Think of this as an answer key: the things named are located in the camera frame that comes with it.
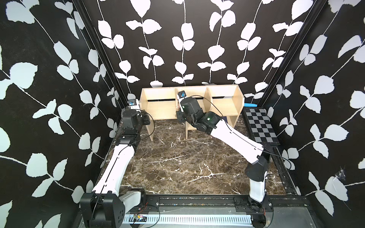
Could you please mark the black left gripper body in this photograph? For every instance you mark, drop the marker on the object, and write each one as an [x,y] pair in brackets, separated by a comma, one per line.
[143,120]

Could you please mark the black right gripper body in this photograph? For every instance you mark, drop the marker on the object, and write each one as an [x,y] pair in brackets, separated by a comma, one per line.
[183,118]

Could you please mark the light wooden bookshelf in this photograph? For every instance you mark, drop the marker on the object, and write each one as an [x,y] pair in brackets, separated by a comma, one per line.
[161,103]

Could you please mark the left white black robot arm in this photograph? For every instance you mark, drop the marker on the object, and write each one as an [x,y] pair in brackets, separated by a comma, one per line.
[104,207]

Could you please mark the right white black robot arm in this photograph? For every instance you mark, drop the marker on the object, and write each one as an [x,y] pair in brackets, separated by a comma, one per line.
[215,125]

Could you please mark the black white chessboard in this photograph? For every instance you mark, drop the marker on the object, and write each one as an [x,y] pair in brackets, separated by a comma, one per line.
[259,126]

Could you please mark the small green circuit board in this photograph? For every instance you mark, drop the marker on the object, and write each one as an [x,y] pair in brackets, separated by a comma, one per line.
[139,218]

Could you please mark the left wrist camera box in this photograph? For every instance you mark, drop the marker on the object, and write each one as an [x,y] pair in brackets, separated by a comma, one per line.
[134,104]

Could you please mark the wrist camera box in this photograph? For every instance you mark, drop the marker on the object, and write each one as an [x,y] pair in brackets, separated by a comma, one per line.
[181,96]
[134,104]

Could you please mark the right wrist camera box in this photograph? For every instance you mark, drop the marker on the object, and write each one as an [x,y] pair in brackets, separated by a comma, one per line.
[181,96]

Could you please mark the white slotted cable duct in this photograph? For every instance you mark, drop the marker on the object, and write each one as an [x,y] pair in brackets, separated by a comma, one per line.
[180,219]

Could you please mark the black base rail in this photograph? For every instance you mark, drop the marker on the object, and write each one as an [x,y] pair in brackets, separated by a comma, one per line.
[241,203]

